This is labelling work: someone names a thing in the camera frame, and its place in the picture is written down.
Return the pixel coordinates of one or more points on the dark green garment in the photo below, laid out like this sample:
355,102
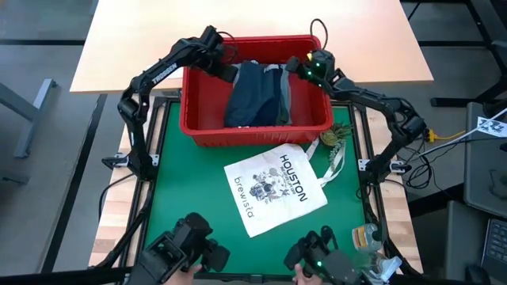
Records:
284,103

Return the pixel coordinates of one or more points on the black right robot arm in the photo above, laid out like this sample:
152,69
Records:
380,107

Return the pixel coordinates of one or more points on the grey cabinet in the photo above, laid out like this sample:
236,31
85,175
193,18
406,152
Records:
483,178

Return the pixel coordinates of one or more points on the silver frame bracket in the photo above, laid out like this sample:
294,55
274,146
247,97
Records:
363,164

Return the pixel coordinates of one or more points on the red plastic laundry bin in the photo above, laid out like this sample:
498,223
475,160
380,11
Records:
198,107

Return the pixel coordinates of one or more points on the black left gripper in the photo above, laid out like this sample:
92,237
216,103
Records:
218,59

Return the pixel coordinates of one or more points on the dark navy shirt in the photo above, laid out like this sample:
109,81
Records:
245,99

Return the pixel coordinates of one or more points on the white power strip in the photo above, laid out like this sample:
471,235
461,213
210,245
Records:
398,166

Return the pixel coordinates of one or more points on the clear spray bottle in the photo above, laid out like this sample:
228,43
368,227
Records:
380,265

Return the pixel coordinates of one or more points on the light wooden desk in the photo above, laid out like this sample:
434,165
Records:
138,39

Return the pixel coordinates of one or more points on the clear bottle orange label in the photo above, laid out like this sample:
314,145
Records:
366,237

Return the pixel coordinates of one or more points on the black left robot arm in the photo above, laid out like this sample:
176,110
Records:
158,75

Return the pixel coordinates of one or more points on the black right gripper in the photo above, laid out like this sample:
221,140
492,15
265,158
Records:
319,65

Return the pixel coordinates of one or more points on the black aluminium table frame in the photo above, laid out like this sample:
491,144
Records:
139,237

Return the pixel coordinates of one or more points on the white printed tag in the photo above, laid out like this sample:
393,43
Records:
491,126

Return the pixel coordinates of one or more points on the white printed tote bag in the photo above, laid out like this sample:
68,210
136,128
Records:
273,190

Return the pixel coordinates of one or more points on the dark keypad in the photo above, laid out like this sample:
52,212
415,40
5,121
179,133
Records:
497,245

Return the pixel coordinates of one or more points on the grey metal table leg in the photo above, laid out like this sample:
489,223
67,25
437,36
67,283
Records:
35,118

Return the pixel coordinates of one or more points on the artificial succulent plant pot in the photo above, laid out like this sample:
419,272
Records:
334,136

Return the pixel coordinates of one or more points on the black desk foot bar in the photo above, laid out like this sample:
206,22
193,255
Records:
71,198
455,102

